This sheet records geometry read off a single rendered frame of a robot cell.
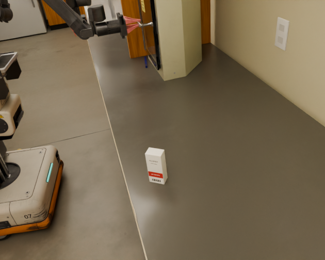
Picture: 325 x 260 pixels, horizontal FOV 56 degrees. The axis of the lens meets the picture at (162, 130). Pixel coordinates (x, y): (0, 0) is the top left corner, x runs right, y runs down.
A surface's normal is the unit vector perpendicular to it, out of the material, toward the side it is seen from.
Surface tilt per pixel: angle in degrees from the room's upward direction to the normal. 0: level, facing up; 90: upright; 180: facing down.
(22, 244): 0
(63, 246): 0
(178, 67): 90
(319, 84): 90
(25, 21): 90
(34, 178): 0
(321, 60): 90
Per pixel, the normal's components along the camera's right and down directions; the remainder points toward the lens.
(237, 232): -0.10, -0.82
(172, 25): 0.28, 0.53
